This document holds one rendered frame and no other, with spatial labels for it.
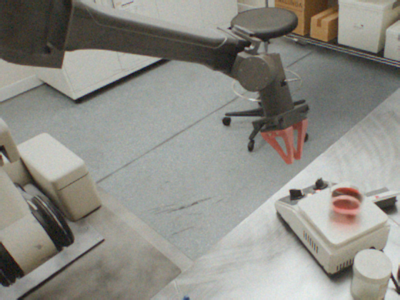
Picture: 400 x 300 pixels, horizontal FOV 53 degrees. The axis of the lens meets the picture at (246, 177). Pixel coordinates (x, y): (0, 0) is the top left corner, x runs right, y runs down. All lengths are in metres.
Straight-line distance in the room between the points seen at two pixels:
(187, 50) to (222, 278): 0.40
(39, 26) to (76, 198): 1.02
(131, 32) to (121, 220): 0.99
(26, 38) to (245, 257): 0.51
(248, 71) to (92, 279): 0.89
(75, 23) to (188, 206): 1.52
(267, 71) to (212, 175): 1.49
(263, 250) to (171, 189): 1.35
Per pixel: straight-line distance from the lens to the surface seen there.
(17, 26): 0.51
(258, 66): 0.67
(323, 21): 3.14
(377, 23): 2.93
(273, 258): 0.77
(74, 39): 0.54
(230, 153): 2.24
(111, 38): 0.56
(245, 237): 0.81
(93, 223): 1.51
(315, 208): 0.74
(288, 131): 0.73
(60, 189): 1.44
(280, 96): 0.74
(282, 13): 2.19
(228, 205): 1.94
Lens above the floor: 1.36
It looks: 41 degrees down
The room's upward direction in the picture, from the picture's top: 6 degrees counter-clockwise
